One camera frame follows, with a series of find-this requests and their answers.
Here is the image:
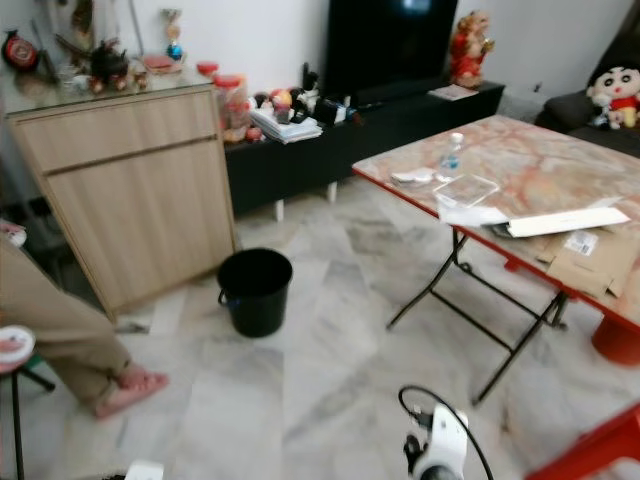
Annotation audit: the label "white round device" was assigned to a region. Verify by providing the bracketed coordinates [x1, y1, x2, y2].
[0, 325, 37, 366]

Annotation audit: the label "orange rubbish bin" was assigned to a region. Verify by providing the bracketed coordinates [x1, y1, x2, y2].
[592, 315, 640, 366]

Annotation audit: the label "person hand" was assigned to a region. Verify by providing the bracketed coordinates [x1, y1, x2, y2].
[0, 350, 29, 374]

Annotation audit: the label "black metal stool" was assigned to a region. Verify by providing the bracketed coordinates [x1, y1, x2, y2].
[10, 368, 56, 480]

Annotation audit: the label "black plastic bucket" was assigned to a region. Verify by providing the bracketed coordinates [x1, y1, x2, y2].
[217, 248, 294, 338]

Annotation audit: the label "white paper sheet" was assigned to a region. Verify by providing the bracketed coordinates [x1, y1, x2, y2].
[440, 205, 511, 228]

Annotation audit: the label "flat brown cardboard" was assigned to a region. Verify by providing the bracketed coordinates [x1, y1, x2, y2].
[545, 228, 640, 299]

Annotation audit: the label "clear plastic container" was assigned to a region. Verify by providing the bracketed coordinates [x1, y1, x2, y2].
[435, 174, 501, 211]

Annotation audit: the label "white tissue packet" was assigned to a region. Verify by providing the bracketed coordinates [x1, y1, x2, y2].
[390, 168, 436, 186]

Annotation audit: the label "long white carton box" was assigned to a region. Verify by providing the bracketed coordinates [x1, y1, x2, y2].
[495, 207, 631, 239]

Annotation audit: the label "person leg khaki trousers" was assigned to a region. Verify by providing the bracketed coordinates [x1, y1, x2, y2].
[0, 235, 136, 401]

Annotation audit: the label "pink slipper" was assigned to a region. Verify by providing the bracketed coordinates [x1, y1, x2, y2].
[93, 365, 169, 419]

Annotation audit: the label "clear plastic water bottle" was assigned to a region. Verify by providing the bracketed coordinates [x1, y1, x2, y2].
[440, 132, 465, 181]

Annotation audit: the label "marble top folding table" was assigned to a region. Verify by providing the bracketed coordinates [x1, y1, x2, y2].
[352, 113, 640, 406]

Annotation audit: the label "black TV cabinet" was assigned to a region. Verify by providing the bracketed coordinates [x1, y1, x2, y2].
[225, 80, 506, 216]

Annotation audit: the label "stack of white papers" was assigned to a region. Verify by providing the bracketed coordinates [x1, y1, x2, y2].
[248, 107, 323, 144]

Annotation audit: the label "thin booklet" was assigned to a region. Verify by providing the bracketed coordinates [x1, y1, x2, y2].
[428, 85, 481, 101]

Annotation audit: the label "dark fabric sofa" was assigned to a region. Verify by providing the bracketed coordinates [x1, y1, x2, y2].
[535, 20, 640, 156]

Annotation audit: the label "light wooden cabinet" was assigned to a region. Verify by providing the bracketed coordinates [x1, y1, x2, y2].
[5, 75, 239, 319]

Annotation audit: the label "red lid plastic jar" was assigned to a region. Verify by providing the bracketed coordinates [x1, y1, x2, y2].
[213, 73, 249, 131]

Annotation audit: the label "red gold figurine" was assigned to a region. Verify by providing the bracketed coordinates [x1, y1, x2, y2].
[448, 10, 496, 89]

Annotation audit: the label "cartoon boy plush doll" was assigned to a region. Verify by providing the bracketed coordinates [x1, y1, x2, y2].
[586, 66, 640, 131]

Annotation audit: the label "black flat television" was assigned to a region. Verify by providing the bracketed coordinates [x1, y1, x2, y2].
[323, 0, 459, 99]

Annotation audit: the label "red round ornament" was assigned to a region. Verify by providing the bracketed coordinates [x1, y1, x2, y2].
[3, 30, 39, 71]

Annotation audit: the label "trophy with blue ball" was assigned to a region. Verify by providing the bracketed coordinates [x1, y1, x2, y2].
[160, 8, 186, 61]

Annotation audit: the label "black teapot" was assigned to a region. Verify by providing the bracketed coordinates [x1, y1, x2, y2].
[90, 38, 131, 81]

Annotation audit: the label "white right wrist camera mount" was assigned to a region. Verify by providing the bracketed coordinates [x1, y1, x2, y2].
[418, 405, 469, 480]

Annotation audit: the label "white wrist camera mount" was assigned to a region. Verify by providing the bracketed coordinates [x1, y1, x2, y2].
[418, 405, 469, 480]
[125, 460, 164, 480]

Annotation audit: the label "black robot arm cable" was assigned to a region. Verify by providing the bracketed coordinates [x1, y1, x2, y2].
[397, 385, 494, 480]

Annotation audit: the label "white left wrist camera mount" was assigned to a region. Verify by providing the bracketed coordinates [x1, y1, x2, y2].
[125, 460, 164, 480]

